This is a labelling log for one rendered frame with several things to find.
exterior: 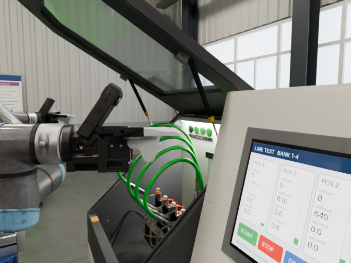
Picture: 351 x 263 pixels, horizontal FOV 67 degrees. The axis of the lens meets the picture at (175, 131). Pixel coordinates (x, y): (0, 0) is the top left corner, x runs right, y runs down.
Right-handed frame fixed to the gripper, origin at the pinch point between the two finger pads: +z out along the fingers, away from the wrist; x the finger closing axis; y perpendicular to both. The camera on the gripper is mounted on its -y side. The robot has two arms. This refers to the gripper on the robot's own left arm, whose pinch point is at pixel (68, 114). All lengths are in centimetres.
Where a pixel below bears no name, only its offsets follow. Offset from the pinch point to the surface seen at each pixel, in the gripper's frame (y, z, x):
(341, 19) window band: -153, 402, 99
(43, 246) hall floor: 162, 54, -109
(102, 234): 43, -21, 57
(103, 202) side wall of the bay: 40, -4, 38
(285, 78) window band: -60, 452, 22
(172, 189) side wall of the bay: 37, 30, 58
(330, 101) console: -24, -33, 132
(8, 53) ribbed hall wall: -52, 224, -557
